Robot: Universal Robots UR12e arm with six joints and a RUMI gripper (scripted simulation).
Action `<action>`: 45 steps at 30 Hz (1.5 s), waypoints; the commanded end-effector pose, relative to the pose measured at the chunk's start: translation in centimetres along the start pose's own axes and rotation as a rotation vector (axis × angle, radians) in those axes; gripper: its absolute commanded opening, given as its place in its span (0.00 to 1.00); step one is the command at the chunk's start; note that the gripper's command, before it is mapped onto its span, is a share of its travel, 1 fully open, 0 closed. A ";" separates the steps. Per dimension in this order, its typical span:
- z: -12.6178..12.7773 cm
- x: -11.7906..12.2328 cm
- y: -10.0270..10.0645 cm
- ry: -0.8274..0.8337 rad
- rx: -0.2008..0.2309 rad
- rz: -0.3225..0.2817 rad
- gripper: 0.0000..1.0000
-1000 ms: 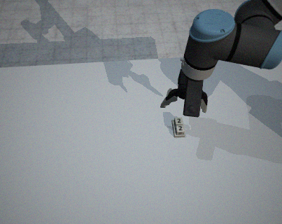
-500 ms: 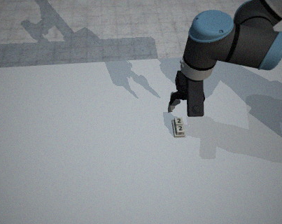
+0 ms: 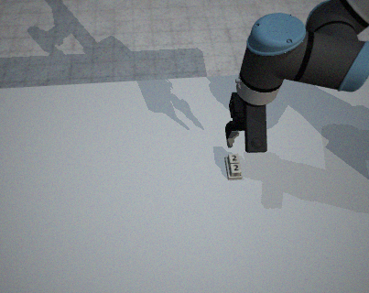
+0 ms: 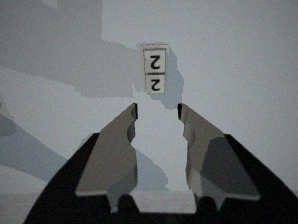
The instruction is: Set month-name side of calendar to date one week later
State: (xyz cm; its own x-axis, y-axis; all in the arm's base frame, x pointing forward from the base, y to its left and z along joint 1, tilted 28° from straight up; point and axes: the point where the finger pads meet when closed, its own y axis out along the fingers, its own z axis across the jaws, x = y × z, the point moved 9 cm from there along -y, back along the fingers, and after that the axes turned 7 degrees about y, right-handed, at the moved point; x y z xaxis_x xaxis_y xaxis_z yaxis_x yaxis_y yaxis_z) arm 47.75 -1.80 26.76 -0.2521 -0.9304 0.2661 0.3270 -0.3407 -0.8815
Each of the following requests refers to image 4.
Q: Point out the white cube with black digits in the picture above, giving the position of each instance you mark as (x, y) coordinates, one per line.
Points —
(155, 83)

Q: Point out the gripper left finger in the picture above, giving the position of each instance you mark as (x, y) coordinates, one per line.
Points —
(90, 183)

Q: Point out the white cube with black digit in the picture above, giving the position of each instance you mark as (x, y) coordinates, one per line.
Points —
(155, 60)

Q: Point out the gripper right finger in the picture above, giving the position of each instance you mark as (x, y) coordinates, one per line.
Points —
(241, 185)

